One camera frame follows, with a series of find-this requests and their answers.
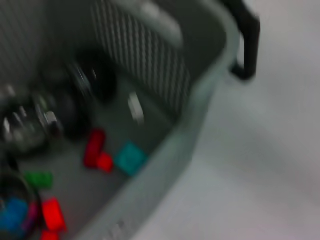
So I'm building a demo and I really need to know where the blue building brick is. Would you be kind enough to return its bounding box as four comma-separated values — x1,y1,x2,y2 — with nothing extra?
0,197,29,235

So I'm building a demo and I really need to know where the red sloped building brick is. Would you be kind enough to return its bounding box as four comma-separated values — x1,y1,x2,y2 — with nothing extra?
41,197,67,232

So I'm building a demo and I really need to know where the grey-green perforated storage bin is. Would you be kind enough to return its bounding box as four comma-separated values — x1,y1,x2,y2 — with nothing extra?
0,0,242,240

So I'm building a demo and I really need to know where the dark red long brick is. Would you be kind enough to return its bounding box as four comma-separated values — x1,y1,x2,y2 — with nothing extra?
83,128,107,169

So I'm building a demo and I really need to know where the teal building brick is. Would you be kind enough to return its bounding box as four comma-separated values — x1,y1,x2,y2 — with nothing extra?
114,141,148,177

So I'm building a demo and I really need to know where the white two-stud plate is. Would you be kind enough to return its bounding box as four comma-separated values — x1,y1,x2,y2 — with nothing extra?
127,91,146,126

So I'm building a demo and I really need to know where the green two-stud brick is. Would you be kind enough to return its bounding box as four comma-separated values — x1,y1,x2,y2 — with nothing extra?
23,171,54,190

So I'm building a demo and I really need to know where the small red cube brick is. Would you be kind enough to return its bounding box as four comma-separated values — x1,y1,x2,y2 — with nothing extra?
96,152,115,173
39,230,61,240

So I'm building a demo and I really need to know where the glass pitcher with black handle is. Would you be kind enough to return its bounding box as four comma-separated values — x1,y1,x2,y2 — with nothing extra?
221,0,261,81

